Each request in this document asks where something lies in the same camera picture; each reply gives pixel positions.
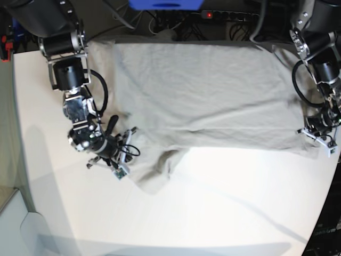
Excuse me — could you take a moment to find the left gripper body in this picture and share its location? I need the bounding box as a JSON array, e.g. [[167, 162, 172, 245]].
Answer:
[[296, 117, 338, 154]]

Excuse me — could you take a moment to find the white cable on floor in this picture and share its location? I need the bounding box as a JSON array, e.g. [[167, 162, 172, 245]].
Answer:
[[148, 15, 184, 35]]

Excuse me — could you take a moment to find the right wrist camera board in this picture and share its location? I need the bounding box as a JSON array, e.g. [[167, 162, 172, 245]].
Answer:
[[112, 168, 129, 180]]

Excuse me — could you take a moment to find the blue plastic bin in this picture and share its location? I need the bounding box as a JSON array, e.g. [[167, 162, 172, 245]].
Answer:
[[128, 0, 204, 11]]

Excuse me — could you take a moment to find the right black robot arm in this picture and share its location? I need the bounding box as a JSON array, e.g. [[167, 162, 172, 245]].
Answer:
[[1, 1, 136, 179]]

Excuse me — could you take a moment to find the beige t-shirt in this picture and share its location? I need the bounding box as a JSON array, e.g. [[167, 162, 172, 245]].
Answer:
[[88, 32, 318, 194]]

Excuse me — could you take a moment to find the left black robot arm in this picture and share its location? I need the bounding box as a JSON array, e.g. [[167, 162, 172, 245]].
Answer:
[[289, 1, 340, 155]]

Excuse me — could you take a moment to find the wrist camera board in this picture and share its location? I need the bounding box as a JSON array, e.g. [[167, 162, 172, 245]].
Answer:
[[112, 168, 129, 180], [327, 145, 338, 158]]

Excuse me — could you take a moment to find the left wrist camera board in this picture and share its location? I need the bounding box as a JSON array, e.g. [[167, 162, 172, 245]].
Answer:
[[327, 145, 338, 158]]

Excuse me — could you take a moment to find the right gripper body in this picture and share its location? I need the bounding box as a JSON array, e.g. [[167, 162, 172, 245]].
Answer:
[[86, 127, 139, 180]]

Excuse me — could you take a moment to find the black power strip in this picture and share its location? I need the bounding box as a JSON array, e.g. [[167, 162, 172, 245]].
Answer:
[[200, 10, 259, 22]]

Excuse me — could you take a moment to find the red and blue clamp tool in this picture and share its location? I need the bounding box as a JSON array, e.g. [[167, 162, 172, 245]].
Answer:
[[1, 15, 14, 62]]

